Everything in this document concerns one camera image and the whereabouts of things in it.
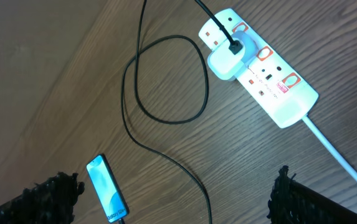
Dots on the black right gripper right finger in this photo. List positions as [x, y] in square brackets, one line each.
[294, 203]

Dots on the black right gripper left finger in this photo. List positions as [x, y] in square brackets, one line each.
[47, 203]

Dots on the blue Galaxy smartphone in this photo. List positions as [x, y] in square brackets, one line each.
[107, 189]

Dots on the white charger plug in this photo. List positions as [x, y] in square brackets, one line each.
[226, 65]

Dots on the white power strip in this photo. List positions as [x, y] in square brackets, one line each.
[281, 91]

